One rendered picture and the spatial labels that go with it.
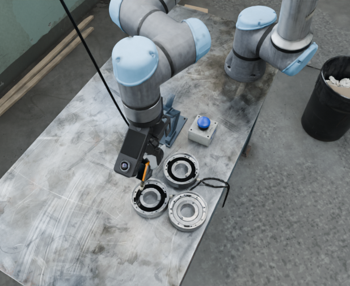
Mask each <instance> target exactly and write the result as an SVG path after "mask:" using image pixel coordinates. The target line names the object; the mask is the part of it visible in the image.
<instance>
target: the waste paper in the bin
mask: <svg viewBox="0 0 350 286"><path fill-rule="evenodd" d="M329 79H330V80H326V82H327V83H328V85H329V86H330V87H331V88H332V89H334V90H335V91H336V92H338V93H339V94H342V95H344V96H346V97H349V98H350V80H349V79H347V78H344V79H342V80H341V81H337V80H335V79H334V77H333V76H330V77H329Z"/></svg>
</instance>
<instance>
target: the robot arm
mask: <svg viewBox="0 0 350 286"><path fill-rule="evenodd" d="M179 1H180V0H111V2H110V4H109V14H110V17H111V19H112V21H113V22H114V23H116V24H117V25H118V26H119V27H120V28H121V30H122V31H123V32H125V33H127V34H128V35H130V36H131V37H132V38H128V37H126V38H124V39H122V40H120V41H119V42H118V43H117V44H116V45H115V47H114V49H113V51H112V63H113V73H114V76H115V78H116V80H117V85H118V88H119V93H120V97H121V100H122V104H123V108H124V113H125V115H126V118H127V120H128V122H129V123H130V124H129V128H128V130H127V132H126V134H125V136H124V141H123V144H122V146H121V149H120V152H119V155H118V157H117V160H116V163H115V165H114V168H113V170H114V171H115V172H116V173H118V174H120V175H123V176H125V177H127V178H132V177H135V176H136V175H137V173H138V169H139V168H140V164H141V162H142V161H143V160H144V158H143V157H144V154H145V153H147V158H148V160H149V161H150V163H149V165H150V169H152V170H155V169H157V168H158V166H159V165H160V163H161V161H162V159H163V157H164V152H165V149H166V146H165V145H163V146H161V147H160V145H159V142H160V140H161V139H162V137H163V135H164V131H165V135H166V137H167V136H168V134H169V133H170V131H171V117H169V116H167V115H164V113H163V97H162V96H161V92H160V85H161V84H163V83H165V82H166V81H168V80H169V79H170V78H172V77H173V76H175V75H177V74H178V73H180V72H181V71H183V70H184V69H186V68H187V67H189V66H190V65H192V64H195V63H197V61H198V60H199V59H200V58H202V57H203V56H204V55H206V54H207V53H208V52H209V50H210V47H211V37H210V33H209V31H208V29H207V27H206V25H205V24H204V23H203V22H202V21H201V20H199V19H197V18H189V19H187V20H183V21H182V22H181V23H179V22H177V21H176V20H175V19H173V18H172V17H170V16H169V15H167V14H168V13H169V12H170V11H171V10H172V9H173V8H174V7H175V6H176V4H177V3H178V2H179ZM317 3H318V0H282V4H281V10H280V17H279V22H277V21H276V19H277V16H276V12H275V11H274V10H273V9H271V8H269V7H265V6H252V7H248V8H246V9H244V10H243V11H242V12H241V13H240V14H239V17H238V21H237V23H236V30H235V36H234V42H233V48H232V50H231V51H230V53H229V54H228V56H227V58H226V60H225V66H224V68H225V72H226V74H227V75H228V76H229V77H230V78H232V79H234V80H236V81H238V82H244V83H250V82H255V81H257V80H259V79H261V77H262V76H263V75H264V73H265V70H266V62H268V63H269V64H271V65H272V66H274V67H275V68H277V69H279V70H280V71H281V72H282V73H285V74H286V75H288V76H294V75H296V74H297V73H298V72H300V71H301V70H302V69H303V68H304V67H305V66H306V64H307V63H308V62H309V61H310V60H311V58H312V57H313V55H314V54H315V53H316V51H317V49H318V45H317V44H316V43H315V42H312V39H313V30H312V28H311V27H310V26H311V23H312V19H313V16H314V13H315V9H316V6H317ZM165 118H166V119H167V120H166V122H165V123H164V121H162V119H165ZM168 124H169V129H168V131H167V126H168Z"/></svg>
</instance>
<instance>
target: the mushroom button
mask: <svg viewBox="0 0 350 286"><path fill-rule="evenodd" d="M197 125H198V126H199V127H201V128H207V127H208V126H210V120H209V118H208V117H205V116H202V117H200V118H199V119H198V120H197Z"/></svg>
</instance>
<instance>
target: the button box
mask: <svg viewBox="0 0 350 286"><path fill-rule="evenodd" d="M200 117H202V116H200V115H197V117H196V118H195V120H194V122H193V124H192V125H191V127H190V129H189V130H188V139H190V140H192V141H195V142H197V143H199V144H202V145H204V146H207V147H208V146H209V144H210V142H211V141H212V139H213V137H214V135H215V133H216V131H217V126H218V122H216V121H213V120H211V119H210V126H208V127H207V128H201V127H199V126H198V125H197V120H198V119H199V118H200Z"/></svg>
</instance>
